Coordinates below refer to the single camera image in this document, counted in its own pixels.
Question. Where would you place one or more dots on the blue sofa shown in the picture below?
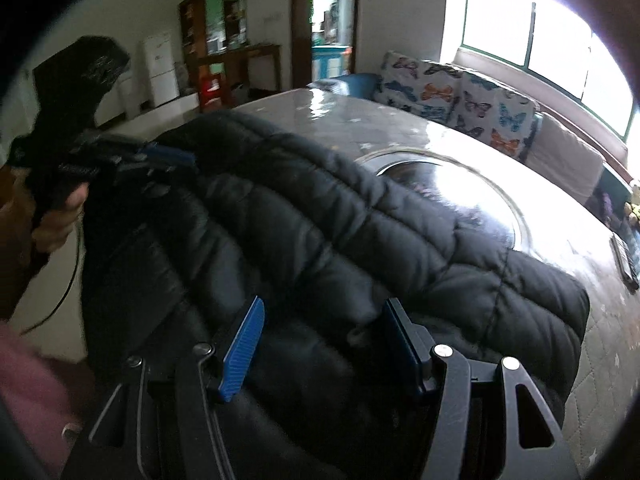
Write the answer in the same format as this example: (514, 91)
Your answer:
(350, 87)

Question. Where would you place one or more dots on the black remote control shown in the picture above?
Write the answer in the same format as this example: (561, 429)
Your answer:
(625, 262)

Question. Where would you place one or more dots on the person's left forearm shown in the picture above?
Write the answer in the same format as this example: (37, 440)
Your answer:
(12, 260)

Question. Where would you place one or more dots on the green framed window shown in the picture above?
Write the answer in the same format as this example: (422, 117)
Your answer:
(500, 25)

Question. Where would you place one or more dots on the light plush toy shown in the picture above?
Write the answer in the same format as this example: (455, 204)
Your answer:
(634, 207)

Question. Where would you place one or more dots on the beige cushion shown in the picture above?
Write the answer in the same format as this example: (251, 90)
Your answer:
(565, 160)

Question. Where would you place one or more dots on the teal cabinet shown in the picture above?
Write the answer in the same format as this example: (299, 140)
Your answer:
(330, 62)

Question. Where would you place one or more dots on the white refrigerator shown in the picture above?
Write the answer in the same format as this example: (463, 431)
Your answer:
(160, 70)

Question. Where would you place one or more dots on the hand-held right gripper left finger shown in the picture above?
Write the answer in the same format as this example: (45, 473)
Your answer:
(244, 355)

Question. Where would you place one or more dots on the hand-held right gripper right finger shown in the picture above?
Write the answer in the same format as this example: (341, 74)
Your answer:
(400, 350)

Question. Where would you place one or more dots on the butterfly print cushion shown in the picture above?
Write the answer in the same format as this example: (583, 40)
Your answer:
(415, 85)
(500, 120)

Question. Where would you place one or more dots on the wooden display cabinet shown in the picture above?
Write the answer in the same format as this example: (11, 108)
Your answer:
(192, 25)

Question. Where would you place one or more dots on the purple cloth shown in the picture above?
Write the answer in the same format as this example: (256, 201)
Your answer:
(608, 207)

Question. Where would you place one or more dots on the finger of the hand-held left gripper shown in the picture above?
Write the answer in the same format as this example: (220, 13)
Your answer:
(170, 155)
(145, 180)

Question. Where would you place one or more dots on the person's left hand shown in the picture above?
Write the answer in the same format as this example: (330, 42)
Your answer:
(57, 232)

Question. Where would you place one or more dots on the black puffer jacket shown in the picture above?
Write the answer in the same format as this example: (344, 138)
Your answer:
(325, 240)

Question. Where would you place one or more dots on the brown door frame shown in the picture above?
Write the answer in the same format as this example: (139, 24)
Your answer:
(301, 20)

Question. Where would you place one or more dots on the person's pink clothing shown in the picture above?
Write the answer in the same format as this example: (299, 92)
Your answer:
(35, 390)

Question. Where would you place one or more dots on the red plastic stool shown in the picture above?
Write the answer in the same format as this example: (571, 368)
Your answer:
(210, 91)

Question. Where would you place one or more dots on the wooden side desk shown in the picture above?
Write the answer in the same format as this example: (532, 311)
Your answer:
(260, 52)

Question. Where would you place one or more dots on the glass turntable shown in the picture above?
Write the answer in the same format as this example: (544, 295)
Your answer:
(475, 200)

